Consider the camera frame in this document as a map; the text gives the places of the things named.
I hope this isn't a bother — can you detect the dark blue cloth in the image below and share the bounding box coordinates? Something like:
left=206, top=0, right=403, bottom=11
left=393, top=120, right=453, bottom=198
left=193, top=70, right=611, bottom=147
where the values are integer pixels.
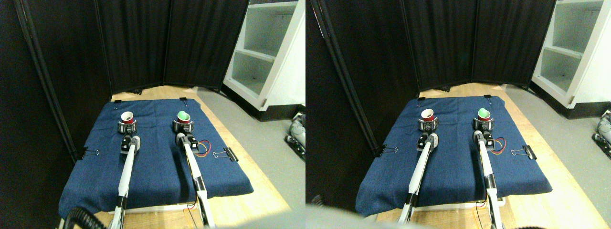
left=355, top=95, right=553, bottom=218
left=58, top=98, right=254, bottom=223

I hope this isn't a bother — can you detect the black curtain stand pole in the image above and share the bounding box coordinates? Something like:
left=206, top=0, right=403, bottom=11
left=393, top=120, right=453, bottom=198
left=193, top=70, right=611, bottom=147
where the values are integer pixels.
left=313, top=0, right=381, bottom=156
left=14, top=0, right=80, bottom=163

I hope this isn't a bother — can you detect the grey machine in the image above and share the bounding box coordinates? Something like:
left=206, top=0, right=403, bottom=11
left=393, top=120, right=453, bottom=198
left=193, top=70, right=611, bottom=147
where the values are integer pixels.
left=285, top=113, right=306, bottom=161
left=592, top=110, right=611, bottom=160

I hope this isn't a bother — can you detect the white shelf unit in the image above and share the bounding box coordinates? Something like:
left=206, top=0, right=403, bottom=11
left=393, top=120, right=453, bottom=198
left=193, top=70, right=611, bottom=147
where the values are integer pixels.
left=222, top=0, right=306, bottom=113
left=531, top=0, right=611, bottom=109

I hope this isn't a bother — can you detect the red wire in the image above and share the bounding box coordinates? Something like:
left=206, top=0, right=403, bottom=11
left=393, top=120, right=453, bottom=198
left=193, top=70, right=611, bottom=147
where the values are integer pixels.
left=193, top=140, right=211, bottom=158
left=489, top=137, right=506, bottom=156

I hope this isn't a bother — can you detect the orange wire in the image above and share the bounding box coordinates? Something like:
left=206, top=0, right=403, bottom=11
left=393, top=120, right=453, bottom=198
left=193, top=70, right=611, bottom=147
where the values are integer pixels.
left=183, top=203, right=200, bottom=227
left=473, top=200, right=488, bottom=225

